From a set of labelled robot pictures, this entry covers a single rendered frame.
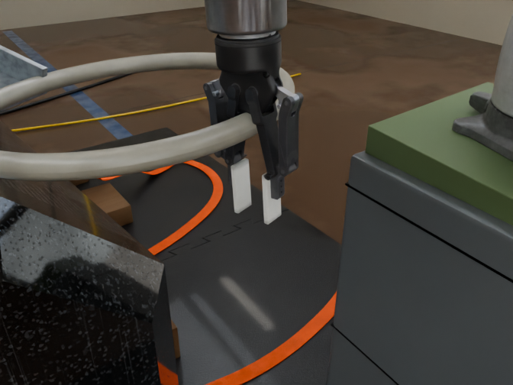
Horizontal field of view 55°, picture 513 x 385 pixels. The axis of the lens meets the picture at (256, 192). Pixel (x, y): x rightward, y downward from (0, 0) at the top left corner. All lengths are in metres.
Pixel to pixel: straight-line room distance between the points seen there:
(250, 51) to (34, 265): 0.43
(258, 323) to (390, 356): 0.72
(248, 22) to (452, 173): 0.39
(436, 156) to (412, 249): 0.15
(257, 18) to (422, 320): 0.57
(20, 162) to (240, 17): 0.28
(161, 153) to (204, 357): 1.08
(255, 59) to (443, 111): 0.47
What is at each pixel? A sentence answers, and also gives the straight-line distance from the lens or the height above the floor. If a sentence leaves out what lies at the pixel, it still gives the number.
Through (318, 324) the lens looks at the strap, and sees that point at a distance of 1.64.
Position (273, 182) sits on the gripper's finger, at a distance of 0.61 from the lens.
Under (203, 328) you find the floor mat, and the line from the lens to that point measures 1.63.
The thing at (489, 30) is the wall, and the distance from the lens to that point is 5.55.
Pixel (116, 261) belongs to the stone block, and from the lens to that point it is 0.87.
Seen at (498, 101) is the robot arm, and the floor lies 0.92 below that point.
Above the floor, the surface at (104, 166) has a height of 0.93.
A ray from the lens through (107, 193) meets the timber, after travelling 2.21.
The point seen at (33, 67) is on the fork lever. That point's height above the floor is 0.93.
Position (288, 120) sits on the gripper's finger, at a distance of 0.56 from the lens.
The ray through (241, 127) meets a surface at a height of 0.95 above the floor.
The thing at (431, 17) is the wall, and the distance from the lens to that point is 5.93.
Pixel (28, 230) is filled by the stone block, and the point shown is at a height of 0.77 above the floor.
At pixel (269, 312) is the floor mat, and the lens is 1.67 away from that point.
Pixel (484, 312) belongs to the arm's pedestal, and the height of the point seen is 0.67.
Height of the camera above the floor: 1.17
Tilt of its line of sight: 30 degrees down
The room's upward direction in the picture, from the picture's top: straight up
